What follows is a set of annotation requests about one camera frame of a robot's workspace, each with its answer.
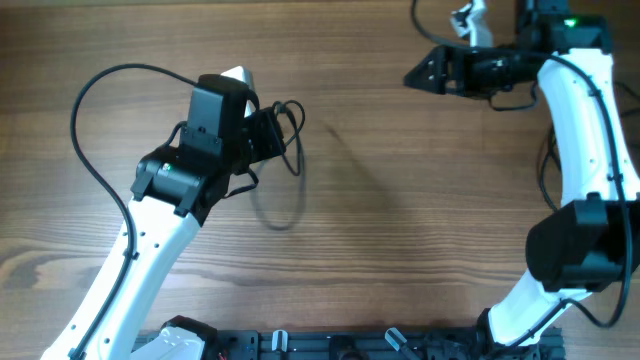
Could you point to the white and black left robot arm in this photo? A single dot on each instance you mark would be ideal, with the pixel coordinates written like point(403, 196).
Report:
point(174, 190)

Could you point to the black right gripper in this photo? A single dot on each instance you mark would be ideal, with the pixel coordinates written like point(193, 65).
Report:
point(441, 59)

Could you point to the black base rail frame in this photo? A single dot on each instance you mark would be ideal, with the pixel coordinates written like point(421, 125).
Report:
point(457, 343)

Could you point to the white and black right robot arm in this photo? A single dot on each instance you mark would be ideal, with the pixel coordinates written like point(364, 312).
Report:
point(591, 239)

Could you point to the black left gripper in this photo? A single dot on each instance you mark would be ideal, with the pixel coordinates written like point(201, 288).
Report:
point(265, 122)

